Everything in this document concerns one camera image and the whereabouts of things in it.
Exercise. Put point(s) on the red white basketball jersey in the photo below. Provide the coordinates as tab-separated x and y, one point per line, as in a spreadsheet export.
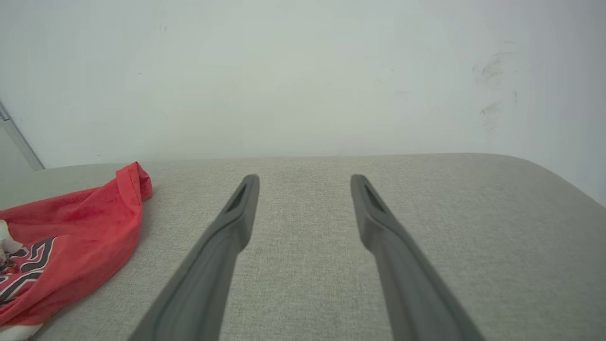
85	227

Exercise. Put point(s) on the grey metal wall trim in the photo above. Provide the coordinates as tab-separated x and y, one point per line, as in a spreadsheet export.
19	139

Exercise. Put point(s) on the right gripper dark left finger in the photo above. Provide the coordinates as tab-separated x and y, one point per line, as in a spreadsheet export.
203	293

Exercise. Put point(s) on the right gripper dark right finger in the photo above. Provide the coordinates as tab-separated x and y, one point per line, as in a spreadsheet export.
412	293

